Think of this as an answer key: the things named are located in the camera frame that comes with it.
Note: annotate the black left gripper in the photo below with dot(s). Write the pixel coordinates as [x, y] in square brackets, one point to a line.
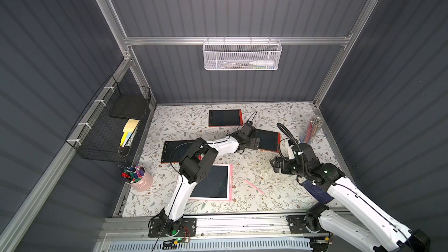
[252, 138]

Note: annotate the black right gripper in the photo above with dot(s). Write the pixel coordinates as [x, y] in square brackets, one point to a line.
[280, 163]

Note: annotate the red tablet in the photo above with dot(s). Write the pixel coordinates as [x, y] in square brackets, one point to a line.
[173, 151]
[225, 118]
[269, 140]

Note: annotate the pink stylus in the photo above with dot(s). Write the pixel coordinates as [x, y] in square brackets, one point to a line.
[254, 187]

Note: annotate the pink white writing tablet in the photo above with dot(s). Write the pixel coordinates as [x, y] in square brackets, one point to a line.
[216, 186]

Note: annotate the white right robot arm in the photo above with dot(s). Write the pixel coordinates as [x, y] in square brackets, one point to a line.
[344, 210]

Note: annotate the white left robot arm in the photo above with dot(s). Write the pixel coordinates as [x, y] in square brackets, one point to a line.
[195, 166]

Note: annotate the dark blue notebook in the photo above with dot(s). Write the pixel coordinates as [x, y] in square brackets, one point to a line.
[316, 192]

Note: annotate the clear cup of pencils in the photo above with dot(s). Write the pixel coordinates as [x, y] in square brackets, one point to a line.
[315, 123]

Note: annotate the white marker in basket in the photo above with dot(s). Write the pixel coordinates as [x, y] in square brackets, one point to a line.
[262, 63]

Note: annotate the pink cup of markers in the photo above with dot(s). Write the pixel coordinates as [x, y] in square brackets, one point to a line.
[137, 177]

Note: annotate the yellow sticky notes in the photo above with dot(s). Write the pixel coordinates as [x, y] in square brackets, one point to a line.
[128, 130]

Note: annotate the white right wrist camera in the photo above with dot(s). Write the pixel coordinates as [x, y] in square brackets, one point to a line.
[290, 150]

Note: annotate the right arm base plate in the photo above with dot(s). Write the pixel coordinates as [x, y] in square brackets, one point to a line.
[298, 225]

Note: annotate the white wire mesh basket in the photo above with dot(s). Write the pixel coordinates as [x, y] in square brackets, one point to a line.
[235, 56]

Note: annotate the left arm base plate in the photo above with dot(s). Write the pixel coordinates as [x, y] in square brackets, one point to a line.
[185, 227]

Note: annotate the black wire wall basket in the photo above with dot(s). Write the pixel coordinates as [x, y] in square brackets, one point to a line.
[97, 134]

